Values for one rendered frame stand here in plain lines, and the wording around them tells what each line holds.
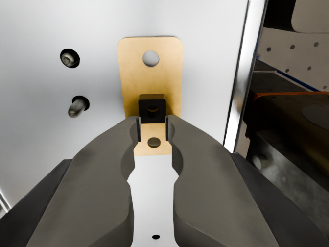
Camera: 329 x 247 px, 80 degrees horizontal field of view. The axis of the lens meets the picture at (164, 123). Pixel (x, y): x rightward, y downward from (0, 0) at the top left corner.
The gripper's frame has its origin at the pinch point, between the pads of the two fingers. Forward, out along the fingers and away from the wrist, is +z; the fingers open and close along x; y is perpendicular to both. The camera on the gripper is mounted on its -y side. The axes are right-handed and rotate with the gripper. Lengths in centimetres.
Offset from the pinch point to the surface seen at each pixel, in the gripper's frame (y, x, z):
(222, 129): 2.4, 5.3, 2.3
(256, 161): 5.4, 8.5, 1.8
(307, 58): 4.5, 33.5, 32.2
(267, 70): 3.2, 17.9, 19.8
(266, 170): 6.1, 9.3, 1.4
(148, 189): 8.7, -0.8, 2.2
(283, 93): 2.8, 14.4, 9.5
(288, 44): 1.8, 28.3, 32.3
